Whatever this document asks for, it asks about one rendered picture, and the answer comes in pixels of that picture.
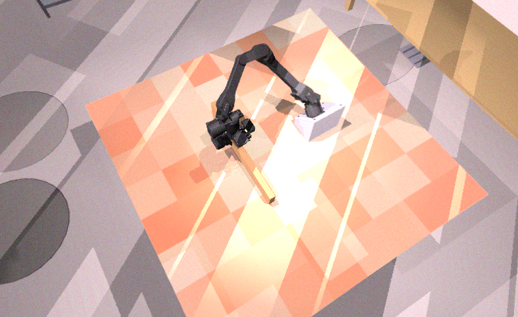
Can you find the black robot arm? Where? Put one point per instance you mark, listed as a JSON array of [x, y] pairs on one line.
[[226, 119]]

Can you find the wooden post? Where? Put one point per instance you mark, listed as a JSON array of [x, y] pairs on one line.
[[213, 107]]

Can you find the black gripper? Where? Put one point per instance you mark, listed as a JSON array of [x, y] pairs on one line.
[[224, 139]]

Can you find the wooden rail with metal hooks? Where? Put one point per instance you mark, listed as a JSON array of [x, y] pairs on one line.
[[254, 173]]

